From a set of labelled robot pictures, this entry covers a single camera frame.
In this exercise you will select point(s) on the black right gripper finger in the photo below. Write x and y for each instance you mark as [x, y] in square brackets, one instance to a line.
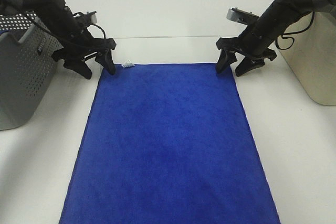
[226, 58]
[247, 65]

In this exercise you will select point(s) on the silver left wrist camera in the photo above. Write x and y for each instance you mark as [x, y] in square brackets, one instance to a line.
[86, 19]

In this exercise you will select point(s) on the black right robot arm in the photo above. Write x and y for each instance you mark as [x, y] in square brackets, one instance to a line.
[261, 31]

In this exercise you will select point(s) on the grey perforated plastic basket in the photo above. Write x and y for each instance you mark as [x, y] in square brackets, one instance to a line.
[27, 68]

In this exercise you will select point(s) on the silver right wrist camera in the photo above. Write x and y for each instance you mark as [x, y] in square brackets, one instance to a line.
[240, 16]

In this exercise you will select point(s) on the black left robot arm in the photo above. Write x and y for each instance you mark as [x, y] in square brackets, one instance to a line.
[71, 30]

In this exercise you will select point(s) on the beige plastic bin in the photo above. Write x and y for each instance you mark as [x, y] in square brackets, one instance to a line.
[312, 59]

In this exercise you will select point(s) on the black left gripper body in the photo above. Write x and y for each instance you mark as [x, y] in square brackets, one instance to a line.
[81, 46]

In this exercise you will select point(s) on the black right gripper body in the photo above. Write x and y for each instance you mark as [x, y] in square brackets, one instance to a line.
[251, 44]

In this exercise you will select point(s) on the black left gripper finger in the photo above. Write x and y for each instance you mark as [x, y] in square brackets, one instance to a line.
[79, 66]
[104, 58]

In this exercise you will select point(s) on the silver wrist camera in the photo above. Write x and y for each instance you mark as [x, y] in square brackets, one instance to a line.
[240, 16]
[86, 19]

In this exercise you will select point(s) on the blue microfibre towel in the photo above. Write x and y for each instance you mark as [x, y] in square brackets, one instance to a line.
[168, 144]

